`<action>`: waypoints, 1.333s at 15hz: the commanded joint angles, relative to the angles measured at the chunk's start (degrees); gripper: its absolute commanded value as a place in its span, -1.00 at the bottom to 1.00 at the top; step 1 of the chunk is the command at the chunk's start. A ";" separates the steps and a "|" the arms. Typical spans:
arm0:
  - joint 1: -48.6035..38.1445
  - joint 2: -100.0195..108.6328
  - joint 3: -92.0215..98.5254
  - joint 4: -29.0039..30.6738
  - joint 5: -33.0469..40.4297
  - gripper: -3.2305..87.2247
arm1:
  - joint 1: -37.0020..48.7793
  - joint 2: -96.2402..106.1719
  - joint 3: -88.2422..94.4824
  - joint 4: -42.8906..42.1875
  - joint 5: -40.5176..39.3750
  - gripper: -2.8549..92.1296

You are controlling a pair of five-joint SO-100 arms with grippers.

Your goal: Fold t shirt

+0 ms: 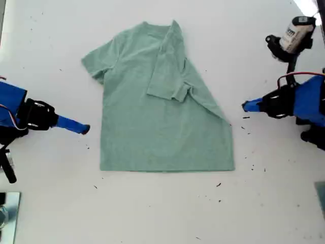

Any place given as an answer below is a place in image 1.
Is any arm red white wire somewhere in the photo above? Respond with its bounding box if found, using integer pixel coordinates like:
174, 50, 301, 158
0, 105, 28, 132
277, 72, 325, 88

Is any green t-shirt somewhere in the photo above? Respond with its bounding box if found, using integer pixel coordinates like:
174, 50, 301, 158
81, 19, 236, 173

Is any black white camera box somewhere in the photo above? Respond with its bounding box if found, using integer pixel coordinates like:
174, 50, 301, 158
265, 15, 317, 62

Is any shiny steel plate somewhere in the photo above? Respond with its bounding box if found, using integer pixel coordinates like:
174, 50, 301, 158
0, 192, 21, 244

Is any steel post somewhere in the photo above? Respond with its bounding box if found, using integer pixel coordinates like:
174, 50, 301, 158
0, 205, 9, 227

